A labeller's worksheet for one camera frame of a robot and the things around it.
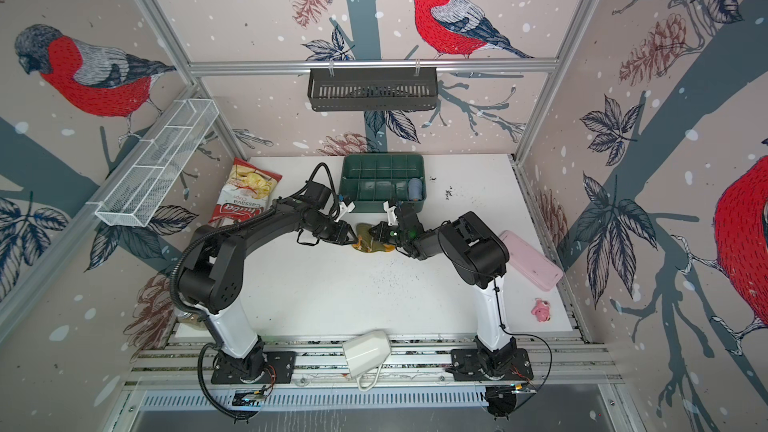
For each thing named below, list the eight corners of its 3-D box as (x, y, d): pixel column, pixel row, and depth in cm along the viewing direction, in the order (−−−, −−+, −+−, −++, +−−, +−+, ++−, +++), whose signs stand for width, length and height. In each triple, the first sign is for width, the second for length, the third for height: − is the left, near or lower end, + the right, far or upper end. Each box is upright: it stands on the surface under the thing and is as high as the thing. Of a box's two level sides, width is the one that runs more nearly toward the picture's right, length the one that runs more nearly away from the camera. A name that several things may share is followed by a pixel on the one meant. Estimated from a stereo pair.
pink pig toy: (530, 318, 83) (534, 315, 81) (531, 299, 87) (535, 296, 85) (546, 324, 82) (550, 321, 80) (547, 304, 86) (550, 301, 84)
